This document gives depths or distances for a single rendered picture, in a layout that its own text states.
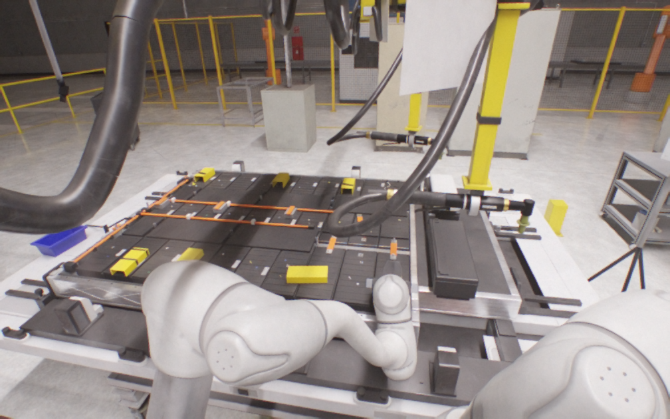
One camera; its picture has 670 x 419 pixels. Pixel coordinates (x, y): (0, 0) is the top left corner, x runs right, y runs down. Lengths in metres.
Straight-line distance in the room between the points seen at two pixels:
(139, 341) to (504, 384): 1.33
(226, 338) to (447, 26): 0.70
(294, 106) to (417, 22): 5.13
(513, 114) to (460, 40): 5.11
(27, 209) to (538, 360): 0.47
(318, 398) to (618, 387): 0.99
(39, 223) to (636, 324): 0.59
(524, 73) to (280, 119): 3.74
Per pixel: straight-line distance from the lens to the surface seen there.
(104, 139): 0.38
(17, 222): 0.36
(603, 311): 0.51
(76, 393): 2.78
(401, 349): 0.99
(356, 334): 0.78
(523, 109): 5.97
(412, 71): 0.73
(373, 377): 1.26
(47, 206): 0.37
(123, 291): 1.65
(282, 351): 0.51
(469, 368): 1.34
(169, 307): 0.61
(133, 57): 0.40
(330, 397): 1.26
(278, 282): 1.41
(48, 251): 2.40
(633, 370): 0.41
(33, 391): 2.96
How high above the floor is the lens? 1.90
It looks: 28 degrees down
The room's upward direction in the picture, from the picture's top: 1 degrees counter-clockwise
